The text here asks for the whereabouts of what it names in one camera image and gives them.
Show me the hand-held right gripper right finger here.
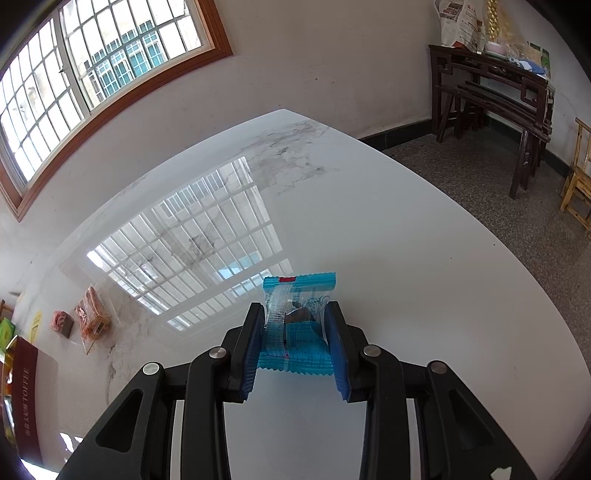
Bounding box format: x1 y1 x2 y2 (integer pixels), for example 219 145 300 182
323 301 539 480

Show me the clear blue snack packet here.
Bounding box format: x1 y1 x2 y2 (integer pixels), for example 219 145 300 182
256 271 338 377

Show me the red patterned snack packet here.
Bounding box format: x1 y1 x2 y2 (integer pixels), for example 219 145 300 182
48 310 75 339

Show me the green packet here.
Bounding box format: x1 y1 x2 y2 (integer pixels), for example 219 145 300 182
0 318 17 354

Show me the dark wooden side table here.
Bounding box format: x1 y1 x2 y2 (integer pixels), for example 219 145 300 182
428 44 557 200

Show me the red tin box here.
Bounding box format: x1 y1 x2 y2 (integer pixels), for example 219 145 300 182
0 336 58 467

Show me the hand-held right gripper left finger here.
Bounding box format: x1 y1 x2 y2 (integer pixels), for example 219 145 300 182
55 302 267 480

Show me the light wooden chair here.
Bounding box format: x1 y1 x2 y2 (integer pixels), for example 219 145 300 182
560 117 591 227

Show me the large clear orange snack packet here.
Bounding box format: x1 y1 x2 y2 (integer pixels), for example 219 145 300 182
74 286 112 355

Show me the wooden framed window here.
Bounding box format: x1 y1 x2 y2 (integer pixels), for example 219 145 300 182
0 0 234 222

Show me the golden ornament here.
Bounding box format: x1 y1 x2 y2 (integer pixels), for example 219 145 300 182
485 0 527 44

